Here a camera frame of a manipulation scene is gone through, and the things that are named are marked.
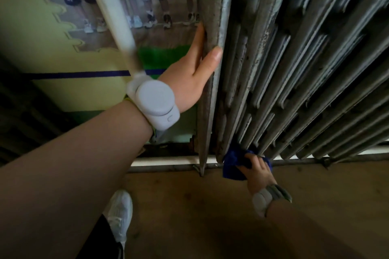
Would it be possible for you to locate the grey horizontal pipe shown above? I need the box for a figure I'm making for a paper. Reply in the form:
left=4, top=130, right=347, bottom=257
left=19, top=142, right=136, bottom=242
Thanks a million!
left=127, top=153, right=389, bottom=174

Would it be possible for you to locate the person's right hand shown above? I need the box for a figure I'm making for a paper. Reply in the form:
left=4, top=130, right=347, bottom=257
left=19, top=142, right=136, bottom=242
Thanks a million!
left=236, top=153, right=278, bottom=196

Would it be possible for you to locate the grey wrist tracker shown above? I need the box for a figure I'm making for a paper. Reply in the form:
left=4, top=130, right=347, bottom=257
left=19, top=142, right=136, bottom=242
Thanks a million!
left=251, top=184, right=293, bottom=218

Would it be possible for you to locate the person's right forearm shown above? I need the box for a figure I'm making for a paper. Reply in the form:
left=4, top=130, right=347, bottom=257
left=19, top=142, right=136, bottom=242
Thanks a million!
left=265, top=200, right=370, bottom=259

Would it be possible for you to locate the white sneaker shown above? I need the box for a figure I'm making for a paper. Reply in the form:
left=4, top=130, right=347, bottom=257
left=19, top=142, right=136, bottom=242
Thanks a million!
left=104, top=189, right=134, bottom=251

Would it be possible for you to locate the white slanted pipe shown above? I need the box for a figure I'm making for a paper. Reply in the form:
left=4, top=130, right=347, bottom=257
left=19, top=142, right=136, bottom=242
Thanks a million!
left=79, top=0, right=147, bottom=80

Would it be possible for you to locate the person's left hand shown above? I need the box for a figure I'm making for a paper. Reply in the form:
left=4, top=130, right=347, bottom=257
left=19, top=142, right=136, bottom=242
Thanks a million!
left=157, top=23, right=223, bottom=113

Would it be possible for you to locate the blue cleaning cloth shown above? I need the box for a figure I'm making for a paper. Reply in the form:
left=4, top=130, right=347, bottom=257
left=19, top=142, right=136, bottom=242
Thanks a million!
left=222, top=145, right=272, bottom=181

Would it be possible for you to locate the sports team wall poster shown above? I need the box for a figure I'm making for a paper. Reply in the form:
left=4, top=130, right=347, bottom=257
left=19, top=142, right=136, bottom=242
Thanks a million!
left=0, top=0, right=202, bottom=144

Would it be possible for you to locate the grey cast-iron radiator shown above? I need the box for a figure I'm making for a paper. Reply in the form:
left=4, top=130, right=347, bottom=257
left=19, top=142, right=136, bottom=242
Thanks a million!
left=197, top=0, right=389, bottom=177

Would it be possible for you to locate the white horizontal pipe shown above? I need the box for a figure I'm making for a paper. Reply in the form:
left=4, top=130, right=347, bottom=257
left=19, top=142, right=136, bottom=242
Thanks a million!
left=129, top=146, right=389, bottom=168

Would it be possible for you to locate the person's left forearm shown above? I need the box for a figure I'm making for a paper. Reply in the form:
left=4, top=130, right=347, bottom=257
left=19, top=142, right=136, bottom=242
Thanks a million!
left=0, top=100, right=154, bottom=259

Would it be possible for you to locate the white wrist tracker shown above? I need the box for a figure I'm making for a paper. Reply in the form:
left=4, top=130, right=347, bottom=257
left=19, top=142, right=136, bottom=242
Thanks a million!
left=125, top=74, right=181, bottom=131

